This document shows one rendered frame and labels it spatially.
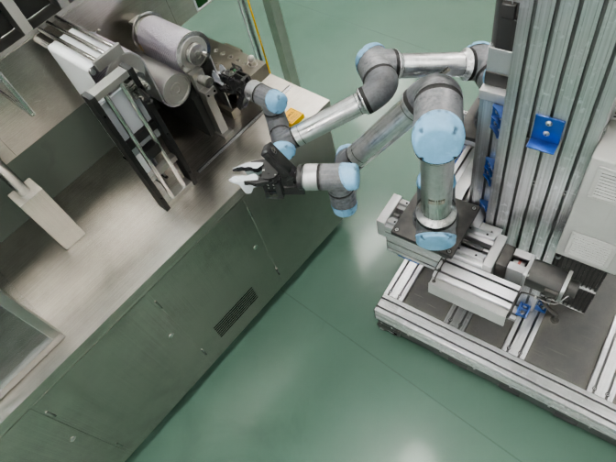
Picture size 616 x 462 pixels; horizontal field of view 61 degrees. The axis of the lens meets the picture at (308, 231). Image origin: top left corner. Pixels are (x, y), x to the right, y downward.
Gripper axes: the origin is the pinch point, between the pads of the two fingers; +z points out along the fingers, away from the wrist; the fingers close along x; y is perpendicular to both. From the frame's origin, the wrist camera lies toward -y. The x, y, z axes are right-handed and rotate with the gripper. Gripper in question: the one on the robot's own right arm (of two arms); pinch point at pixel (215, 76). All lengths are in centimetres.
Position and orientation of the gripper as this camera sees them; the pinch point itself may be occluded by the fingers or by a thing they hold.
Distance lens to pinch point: 210.9
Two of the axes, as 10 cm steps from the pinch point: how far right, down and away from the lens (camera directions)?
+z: -7.4, -4.6, 4.8
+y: -1.8, -5.5, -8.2
